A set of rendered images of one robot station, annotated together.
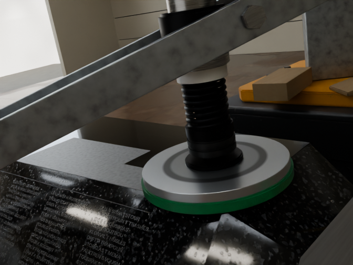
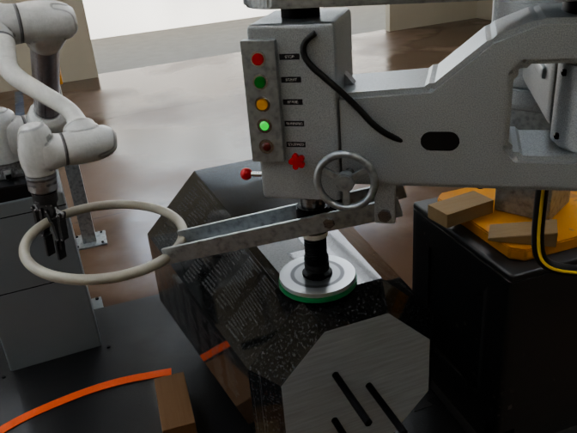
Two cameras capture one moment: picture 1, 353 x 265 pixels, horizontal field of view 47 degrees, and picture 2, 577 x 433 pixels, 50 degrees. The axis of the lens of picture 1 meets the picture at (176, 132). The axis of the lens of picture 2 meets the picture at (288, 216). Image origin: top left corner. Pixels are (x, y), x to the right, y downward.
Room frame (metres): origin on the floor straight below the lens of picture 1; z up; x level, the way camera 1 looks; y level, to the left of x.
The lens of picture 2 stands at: (-0.82, -0.65, 1.76)
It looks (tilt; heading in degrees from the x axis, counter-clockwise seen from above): 26 degrees down; 26
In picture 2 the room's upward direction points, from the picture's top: 5 degrees counter-clockwise
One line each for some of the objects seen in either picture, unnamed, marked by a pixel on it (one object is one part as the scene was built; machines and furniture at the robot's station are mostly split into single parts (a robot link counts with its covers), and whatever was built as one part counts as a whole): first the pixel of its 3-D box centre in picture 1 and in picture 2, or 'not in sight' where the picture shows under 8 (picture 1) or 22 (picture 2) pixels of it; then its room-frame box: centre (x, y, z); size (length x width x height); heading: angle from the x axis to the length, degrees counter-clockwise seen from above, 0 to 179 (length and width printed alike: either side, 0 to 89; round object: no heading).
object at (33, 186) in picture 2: not in sight; (42, 181); (0.46, 0.81, 1.07); 0.09 x 0.09 x 0.06
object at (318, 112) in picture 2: not in sight; (338, 109); (0.56, -0.13, 1.32); 0.36 x 0.22 x 0.45; 99
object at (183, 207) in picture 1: (215, 165); (317, 276); (0.55, -0.05, 0.84); 0.22 x 0.22 x 0.04
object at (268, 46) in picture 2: not in sight; (264, 102); (0.43, 0.00, 1.37); 0.08 x 0.03 x 0.28; 99
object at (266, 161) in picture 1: (214, 163); (317, 275); (0.55, -0.05, 0.84); 0.21 x 0.21 x 0.01
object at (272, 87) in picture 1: (283, 83); (460, 209); (1.16, -0.33, 0.81); 0.20 x 0.10 x 0.05; 141
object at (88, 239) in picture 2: not in sight; (70, 160); (1.77, 2.03, 0.54); 0.20 x 0.20 x 1.09; 43
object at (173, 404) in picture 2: not in sight; (175, 411); (0.62, 0.61, 0.07); 0.30 x 0.12 x 0.12; 41
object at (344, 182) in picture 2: not in sight; (348, 175); (0.45, -0.19, 1.20); 0.15 x 0.10 x 0.15; 99
